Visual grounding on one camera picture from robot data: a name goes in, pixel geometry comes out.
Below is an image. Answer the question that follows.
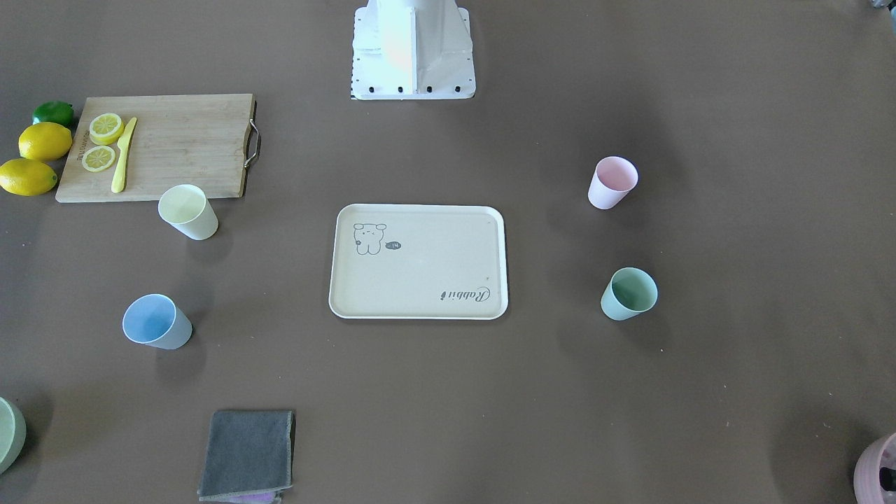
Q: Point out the pink cup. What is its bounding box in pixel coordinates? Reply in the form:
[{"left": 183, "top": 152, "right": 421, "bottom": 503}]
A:
[{"left": 588, "top": 156, "right": 639, "bottom": 210}]

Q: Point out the cream yellow cup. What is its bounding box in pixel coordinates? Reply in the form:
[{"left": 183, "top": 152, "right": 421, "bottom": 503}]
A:
[{"left": 157, "top": 184, "right": 218, "bottom": 241}]

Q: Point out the cream rabbit tray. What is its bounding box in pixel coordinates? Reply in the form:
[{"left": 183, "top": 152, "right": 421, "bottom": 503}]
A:
[{"left": 328, "top": 203, "right": 509, "bottom": 320}]

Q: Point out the mint green cup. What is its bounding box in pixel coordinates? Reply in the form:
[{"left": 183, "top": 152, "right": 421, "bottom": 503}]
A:
[{"left": 601, "top": 267, "right": 659, "bottom": 320}]

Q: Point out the bamboo cutting board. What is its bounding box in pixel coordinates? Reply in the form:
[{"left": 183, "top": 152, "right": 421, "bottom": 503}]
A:
[{"left": 55, "top": 94, "right": 258, "bottom": 203}]

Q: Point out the grey folded cloth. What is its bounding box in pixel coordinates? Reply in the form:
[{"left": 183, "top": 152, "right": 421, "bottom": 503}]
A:
[{"left": 197, "top": 409, "right": 294, "bottom": 503}]

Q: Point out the light blue cup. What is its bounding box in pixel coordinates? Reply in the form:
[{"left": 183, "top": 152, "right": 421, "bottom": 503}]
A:
[{"left": 122, "top": 293, "right": 193, "bottom": 350}]

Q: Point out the yellow plastic knife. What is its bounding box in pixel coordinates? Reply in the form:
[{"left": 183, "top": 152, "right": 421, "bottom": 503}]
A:
[{"left": 110, "top": 117, "right": 138, "bottom": 193}]

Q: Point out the lemon half upper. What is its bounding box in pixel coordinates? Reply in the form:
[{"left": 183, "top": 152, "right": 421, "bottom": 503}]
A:
[{"left": 87, "top": 113, "right": 125, "bottom": 146}]

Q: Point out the green lime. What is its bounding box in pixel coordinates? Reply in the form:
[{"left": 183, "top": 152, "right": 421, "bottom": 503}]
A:
[{"left": 31, "top": 100, "right": 76, "bottom": 127}]

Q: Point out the whole yellow lemon upper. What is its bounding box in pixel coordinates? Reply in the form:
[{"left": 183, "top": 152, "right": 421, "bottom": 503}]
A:
[{"left": 18, "top": 122, "right": 73, "bottom": 162}]

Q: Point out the whole yellow lemon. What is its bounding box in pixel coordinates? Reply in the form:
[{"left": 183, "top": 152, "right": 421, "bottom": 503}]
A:
[
  {"left": 18, "top": 122, "right": 73, "bottom": 162},
  {"left": 1, "top": 157, "right": 58, "bottom": 197}
]

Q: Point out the whole yellow lemon lower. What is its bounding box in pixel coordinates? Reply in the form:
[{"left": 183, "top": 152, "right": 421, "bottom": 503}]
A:
[{"left": 1, "top": 157, "right": 58, "bottom": 197}]

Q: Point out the mint green bowl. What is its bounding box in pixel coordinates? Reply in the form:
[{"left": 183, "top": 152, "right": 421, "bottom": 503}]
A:
[{"left": 0, "top": 398, "right": 27, "bottom": 473}]

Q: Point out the pink bowl with ice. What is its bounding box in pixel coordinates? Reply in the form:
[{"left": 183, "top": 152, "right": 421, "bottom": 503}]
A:
[{"left": 853, "top": 433, "right": 895, "bottom": 503}]

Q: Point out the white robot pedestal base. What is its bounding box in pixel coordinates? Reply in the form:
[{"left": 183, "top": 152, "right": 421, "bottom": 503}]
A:
[{"left": 350, "top": 1, "right": 477, "bottom": 100}]

